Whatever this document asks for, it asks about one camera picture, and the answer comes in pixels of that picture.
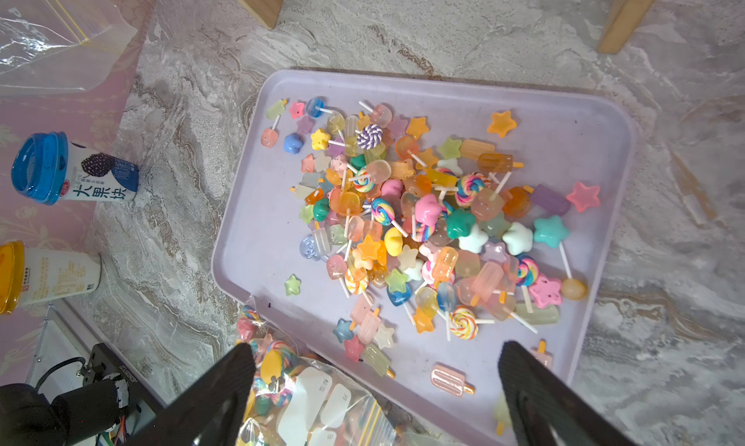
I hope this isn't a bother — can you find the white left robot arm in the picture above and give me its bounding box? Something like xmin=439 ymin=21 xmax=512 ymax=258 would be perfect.
xmin=1 ymin=343 xmax=165 ymax=445

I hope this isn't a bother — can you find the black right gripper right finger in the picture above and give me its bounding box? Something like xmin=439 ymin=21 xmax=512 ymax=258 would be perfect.
xmin=498 ymin=341 xmax=634 ymax=446

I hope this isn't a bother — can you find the wooden shelf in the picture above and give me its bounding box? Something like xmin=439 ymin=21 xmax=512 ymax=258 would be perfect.
xmin=236 ymin=0 xmax=656 ymax=54

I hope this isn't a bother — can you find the pile of colourful candies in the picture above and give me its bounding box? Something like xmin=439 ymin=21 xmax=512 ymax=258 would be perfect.
xmin=257 ymin=99 xmax=599 ymax=380

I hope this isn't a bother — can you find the blue lid cup on table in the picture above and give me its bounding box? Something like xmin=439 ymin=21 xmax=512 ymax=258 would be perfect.
xmin=11 ymin=133 xmax=139 ymax=205

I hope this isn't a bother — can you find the lavender plastic tray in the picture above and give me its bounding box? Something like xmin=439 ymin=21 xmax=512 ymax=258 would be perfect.
xmin=213 ymin=69 xmax=638 ymax=445

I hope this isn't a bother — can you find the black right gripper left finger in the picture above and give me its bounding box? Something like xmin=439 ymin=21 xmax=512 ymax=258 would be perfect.
xmin=126 ymin=343 xmax=256 ymax=445

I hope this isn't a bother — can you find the orange lid cup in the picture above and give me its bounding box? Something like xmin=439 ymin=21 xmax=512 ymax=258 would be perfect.
xmin=1 ymin=241 xmax=102 ymax=314

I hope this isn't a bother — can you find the ziploc candy bag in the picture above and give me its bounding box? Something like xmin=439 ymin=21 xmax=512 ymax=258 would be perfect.
xmin=1 ymin=0 xmax=137 ymax=98
xmin=236 ymin=298 xmax=403 ymax=445

